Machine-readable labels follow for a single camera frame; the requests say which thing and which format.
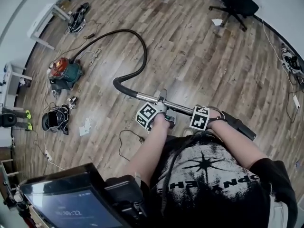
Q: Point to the person's left forearm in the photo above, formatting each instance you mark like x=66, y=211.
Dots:
x=149, y=151

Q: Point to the white crumpled papers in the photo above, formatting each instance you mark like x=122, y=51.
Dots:
x=84, y=129

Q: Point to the silver vacuum wand tube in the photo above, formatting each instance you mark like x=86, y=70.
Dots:
x=147, y=96

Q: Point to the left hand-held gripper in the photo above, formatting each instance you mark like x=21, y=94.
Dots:
x=146, y=114

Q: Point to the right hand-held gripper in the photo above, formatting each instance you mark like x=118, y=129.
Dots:
x=199, y=119

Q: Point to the person's black printed t-shirt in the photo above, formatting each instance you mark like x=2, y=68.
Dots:
x=213, y=186

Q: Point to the small grey device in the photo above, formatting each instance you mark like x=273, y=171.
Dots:
x=56, y=92

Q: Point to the person's beige shoe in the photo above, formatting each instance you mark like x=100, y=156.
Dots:
x=188, y=132

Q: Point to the black headset bundle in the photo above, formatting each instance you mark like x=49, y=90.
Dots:
x=53, y=120

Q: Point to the white side table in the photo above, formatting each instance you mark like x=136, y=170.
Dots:
x=13, y=79

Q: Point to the person's right hand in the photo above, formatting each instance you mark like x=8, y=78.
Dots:
x=215, y=116

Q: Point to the black display device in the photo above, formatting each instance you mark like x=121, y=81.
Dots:
x=71, y=210

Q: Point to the green and red vacuum body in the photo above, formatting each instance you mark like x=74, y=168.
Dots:
x=71, y=72

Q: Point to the white power strip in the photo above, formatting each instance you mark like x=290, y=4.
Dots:
x=296, y=101
x=48, y=154

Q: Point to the black office chair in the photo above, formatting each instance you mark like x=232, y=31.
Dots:
x=237, y=1

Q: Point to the brown cardboard box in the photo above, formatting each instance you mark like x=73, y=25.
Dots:
x=63, y=2

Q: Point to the black power adapter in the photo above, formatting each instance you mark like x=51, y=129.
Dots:
x=90, y=35

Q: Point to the white paper scrap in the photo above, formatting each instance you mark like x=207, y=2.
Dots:
x=216, y=22

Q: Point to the person's right forearm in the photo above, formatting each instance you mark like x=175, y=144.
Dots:
x=232, y=144

